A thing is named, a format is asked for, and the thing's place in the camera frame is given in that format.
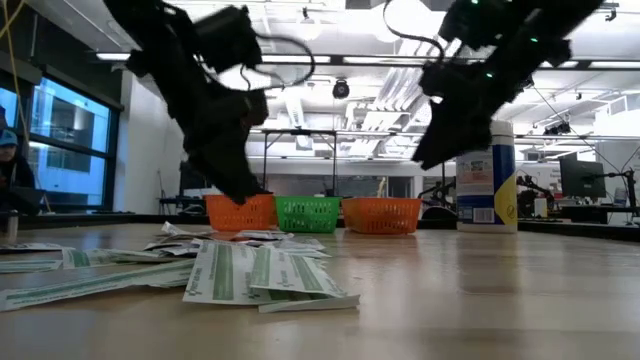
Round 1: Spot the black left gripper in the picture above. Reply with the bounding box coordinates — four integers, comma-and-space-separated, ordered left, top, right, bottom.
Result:
167, 74, 271, 206

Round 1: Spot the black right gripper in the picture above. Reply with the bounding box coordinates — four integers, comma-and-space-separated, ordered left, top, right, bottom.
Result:
412, 59, 521, 171

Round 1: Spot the orange plastic basket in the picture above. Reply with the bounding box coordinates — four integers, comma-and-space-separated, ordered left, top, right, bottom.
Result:
204, 193, 277, 233
341, 196, 424, 236

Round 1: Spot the white wipes canister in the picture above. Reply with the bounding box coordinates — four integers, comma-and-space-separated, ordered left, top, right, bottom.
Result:
454, 119, 519, 234

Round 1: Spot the green plastic basket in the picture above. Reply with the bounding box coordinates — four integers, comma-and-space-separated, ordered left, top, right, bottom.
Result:
274, 195, 343, 235

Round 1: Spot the black ceiling spotlight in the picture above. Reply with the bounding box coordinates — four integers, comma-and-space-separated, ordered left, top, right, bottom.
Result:
543, 121, 573, 137
331, 77, 352, 101

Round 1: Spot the black computer monitor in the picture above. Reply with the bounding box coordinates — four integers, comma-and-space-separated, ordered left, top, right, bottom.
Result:
558, 152, 608, 199

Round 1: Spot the large room window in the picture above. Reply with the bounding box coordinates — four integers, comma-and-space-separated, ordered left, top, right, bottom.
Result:
0, 74, 121, 211

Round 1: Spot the person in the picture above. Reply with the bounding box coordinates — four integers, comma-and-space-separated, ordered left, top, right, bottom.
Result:
0, 128, 39, 214

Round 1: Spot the black background rig frame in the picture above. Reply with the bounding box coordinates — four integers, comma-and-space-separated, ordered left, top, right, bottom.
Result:
260, 128, 339, 197

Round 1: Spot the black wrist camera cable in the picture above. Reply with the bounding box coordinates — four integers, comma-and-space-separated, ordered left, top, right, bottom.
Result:
239, 32, 317, 94
382, 0, 447, 64

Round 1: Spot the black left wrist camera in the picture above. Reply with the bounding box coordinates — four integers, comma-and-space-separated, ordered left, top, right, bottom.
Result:
193, 4, 265, 75

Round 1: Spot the black aluminium rig frame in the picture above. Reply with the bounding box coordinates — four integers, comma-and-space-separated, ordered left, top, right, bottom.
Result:
0, 212, 640, 242

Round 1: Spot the white ring light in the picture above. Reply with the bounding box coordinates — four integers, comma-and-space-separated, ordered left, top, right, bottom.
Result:
294, 7, 323, 43

